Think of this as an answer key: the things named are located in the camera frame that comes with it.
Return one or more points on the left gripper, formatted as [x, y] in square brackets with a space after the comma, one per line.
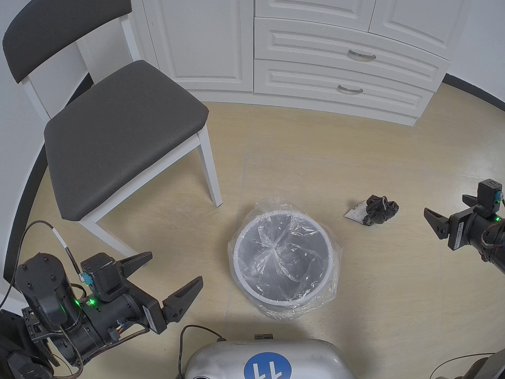
[130, 310]

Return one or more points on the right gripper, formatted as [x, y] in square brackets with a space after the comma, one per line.
[459, 231]

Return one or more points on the clear plastic bag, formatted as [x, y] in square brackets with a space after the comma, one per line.
[284, 251]

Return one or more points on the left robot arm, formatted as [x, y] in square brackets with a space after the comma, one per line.
[43, 282]

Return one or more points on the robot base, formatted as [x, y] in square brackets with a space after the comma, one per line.
[221, 361]

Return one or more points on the crumpled black plastic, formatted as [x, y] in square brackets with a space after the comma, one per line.
[380, 211]

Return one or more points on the pale grey trash bin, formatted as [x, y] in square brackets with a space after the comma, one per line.
[240, 274]

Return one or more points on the white paper scrap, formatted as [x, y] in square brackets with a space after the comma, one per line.
[355, 212]

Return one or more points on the white chair dark grey cushions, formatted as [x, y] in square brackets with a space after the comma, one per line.
[118, 124]

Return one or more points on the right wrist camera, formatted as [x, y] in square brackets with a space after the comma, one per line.
[489, 196]

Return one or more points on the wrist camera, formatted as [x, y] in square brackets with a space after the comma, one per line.
[489, 196]
[104, 274]

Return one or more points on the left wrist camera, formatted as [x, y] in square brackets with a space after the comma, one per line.
[104, 274]

